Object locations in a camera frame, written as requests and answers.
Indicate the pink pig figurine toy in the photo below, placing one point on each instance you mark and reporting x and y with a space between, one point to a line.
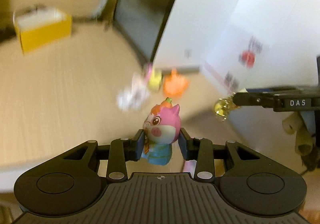
161 128

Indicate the biscuit stick packet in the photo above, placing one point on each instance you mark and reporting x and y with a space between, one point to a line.
153 77

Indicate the pink Volcano snack packet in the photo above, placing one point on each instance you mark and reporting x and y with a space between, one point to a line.
189 166

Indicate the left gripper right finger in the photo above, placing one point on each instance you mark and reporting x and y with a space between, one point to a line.
189 146

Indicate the white leaflet with QR codes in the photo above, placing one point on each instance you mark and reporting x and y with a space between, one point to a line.
238 58

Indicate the gold keychain trinket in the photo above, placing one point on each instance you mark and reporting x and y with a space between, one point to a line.
223 107

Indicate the white pink cloth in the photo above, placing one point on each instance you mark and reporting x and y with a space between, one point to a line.
134 96

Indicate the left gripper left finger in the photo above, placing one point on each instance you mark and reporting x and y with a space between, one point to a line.
135 146

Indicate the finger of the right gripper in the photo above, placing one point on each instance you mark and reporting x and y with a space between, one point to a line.
263 99
277 89

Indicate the white aigo computer case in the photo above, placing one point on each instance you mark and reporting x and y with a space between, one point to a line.
172 33

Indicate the yellow cardboard box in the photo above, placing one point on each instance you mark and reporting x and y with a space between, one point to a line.
38 26

